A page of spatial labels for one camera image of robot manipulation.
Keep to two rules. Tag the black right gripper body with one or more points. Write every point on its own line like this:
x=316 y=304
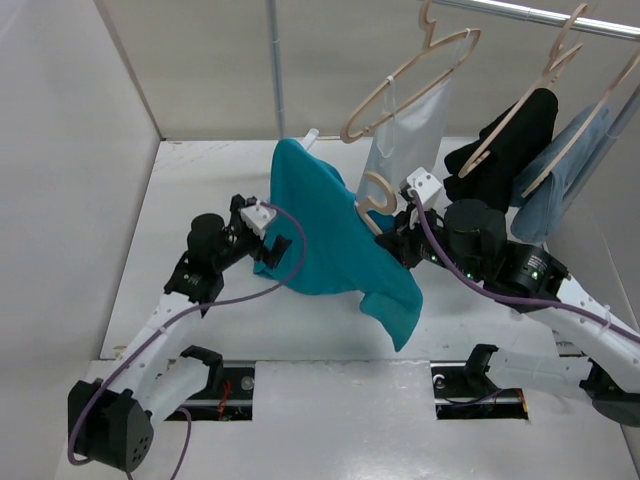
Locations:
x=413 y=245

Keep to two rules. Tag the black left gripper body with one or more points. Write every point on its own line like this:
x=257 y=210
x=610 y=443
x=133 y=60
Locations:
x=241 y=241

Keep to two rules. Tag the beige wooden hanger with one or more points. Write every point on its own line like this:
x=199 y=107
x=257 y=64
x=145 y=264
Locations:
x=386 y=206

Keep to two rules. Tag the teal t shirt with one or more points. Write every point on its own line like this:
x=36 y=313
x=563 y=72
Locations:
x=332 y=251

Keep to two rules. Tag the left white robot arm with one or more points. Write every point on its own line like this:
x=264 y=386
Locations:
x=112 y=420

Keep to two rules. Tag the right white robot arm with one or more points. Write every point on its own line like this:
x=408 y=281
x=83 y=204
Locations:
x=606 y=377

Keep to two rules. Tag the beige hanger holding black garment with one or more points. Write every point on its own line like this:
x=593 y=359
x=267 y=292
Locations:
x=558 y=58

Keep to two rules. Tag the beige hanger holding denim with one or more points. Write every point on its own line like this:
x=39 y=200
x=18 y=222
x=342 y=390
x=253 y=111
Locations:
x=630 y=65

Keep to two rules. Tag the black hanging garment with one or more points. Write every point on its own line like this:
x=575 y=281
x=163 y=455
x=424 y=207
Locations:
x=525 y=136

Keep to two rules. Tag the blue denim hanging garment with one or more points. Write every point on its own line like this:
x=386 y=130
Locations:
x=539 y=215

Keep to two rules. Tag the white hanging cloth bag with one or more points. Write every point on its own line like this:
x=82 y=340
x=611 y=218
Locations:
x=411 y=138

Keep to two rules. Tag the white rack right base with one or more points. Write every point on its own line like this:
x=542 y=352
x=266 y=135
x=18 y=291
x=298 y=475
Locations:
x=564 y=347

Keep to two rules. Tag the white rack base foot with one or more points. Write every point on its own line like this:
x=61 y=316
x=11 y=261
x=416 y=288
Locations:
x=309 y=139

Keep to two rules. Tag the silver rack top bar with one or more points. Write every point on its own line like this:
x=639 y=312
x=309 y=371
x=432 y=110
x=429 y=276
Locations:
x=545 y=17

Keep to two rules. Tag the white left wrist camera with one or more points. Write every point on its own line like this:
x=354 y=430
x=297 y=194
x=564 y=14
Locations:
x=257 y=216

